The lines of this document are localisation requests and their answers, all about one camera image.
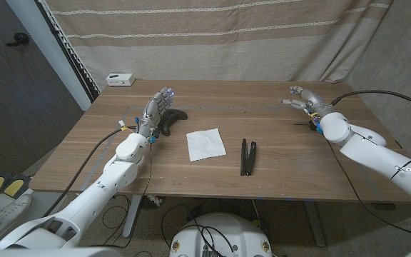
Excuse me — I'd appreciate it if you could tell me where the white table leg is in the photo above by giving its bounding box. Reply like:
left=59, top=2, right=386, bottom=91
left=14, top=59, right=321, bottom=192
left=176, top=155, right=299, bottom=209
left=122, top=195, right=143, bottom=239

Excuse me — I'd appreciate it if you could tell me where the black game controller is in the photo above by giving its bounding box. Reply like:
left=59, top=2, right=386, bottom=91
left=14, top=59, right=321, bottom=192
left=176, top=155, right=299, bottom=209
left=158, top=109, right=188, bottom=137

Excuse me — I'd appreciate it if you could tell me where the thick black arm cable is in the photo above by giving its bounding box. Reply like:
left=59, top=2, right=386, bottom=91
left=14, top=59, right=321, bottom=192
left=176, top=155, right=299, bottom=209
left=330, top=89, right=411, bottom=114
left=42, top=125, right=138, bottom=218

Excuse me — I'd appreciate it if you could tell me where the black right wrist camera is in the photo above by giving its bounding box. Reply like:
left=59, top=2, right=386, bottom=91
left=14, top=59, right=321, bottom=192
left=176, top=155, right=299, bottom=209
left=308, top=119, right=323, bottom=135

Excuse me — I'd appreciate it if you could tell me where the white sneaker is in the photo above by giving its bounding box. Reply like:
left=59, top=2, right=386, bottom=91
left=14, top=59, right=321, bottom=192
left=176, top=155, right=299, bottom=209
left=0, top=193, right=32, bottom=243

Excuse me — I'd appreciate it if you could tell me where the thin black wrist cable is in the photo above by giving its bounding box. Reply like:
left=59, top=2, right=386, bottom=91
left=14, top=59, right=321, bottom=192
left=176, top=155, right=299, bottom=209
left=141, top=141, right=153, bottom=196
left=325, top=137, right=411, bottom=241

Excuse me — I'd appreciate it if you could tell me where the black stapler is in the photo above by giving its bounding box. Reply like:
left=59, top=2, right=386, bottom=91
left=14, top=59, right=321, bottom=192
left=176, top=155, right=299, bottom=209
left=240, top=138, right=258, bottom=176

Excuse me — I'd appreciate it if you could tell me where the black white floor brush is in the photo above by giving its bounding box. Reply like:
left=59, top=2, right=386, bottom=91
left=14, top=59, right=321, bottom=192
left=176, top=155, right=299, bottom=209
left=140, top=195, right=164, bottom=210

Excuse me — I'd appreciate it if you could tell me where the thin black left wrist cable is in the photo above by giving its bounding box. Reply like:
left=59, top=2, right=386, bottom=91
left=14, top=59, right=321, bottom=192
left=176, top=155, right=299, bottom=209
left=141, top=141, right=153, bottom=196

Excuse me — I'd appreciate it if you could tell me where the black door handle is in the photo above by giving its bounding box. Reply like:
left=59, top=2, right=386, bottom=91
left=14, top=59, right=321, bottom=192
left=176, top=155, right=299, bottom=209
left=5, top=32, right=31, bottom=47

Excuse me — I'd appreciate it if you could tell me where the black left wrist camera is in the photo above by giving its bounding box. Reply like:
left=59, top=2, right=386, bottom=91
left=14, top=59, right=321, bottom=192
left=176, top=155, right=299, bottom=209
left=147, top=127, right=161, bottom=144

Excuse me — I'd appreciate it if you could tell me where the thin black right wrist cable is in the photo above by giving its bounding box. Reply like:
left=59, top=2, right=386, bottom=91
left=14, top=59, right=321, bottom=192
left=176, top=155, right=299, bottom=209
left=325, top=137, right=411, bottom=241

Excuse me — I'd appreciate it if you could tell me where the white power strip box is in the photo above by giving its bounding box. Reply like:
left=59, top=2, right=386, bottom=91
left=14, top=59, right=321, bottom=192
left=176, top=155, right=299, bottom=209
left=106, top=73, right=136, bottom=87

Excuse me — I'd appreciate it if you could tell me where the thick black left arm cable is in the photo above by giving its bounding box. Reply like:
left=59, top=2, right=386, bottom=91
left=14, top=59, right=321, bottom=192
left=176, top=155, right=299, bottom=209
left=42, top=125, right=138, bottom=218

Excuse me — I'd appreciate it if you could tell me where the beige striped curtain backdrop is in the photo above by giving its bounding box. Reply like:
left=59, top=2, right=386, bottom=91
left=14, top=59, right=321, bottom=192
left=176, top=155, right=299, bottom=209
left=37, top=0, right=394, bottom=103

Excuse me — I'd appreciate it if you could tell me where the white door frame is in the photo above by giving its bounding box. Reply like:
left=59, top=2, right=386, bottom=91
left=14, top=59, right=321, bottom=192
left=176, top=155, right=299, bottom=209
left=5, top=0, right=94, bottom=111

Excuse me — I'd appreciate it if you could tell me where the white robot torso base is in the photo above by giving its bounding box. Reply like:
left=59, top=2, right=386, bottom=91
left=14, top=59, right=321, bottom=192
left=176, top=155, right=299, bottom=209
left=169, top=213, right=273, bottom=257

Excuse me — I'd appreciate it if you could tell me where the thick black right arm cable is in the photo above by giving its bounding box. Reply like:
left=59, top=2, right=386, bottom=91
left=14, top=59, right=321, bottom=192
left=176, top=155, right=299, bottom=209
left=330, top=89, right=411, bottom=114

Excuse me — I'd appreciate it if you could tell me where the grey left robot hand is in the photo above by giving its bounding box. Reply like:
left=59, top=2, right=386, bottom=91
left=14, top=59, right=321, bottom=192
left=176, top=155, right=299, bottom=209
left=136, top=86, right=175, bottom=141

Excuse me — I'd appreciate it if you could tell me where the white tissue sheet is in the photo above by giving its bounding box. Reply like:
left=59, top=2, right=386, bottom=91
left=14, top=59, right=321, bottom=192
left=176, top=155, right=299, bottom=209
left=186, top=128, right=227, bottom=162

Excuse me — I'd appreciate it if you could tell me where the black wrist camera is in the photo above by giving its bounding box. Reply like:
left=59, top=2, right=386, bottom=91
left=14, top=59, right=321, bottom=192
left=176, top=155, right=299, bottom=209
left=308, top=119, right=323, bottom=135
left=147, top=127, right=161, bottom=144

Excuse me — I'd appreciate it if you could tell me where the dark wooden door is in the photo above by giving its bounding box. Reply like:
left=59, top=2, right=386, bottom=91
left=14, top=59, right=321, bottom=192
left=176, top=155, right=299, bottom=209
left=0, top=0, right=85, bottom=178

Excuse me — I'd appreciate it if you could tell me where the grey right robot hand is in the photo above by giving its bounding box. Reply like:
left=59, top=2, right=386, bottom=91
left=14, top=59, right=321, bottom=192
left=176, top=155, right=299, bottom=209
left=281, top=85, right=335, bottom=119

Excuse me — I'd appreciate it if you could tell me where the grey table leg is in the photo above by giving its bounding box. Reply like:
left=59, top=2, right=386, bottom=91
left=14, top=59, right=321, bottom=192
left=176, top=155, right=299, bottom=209
left=303, top=200, right=327, bottom=248

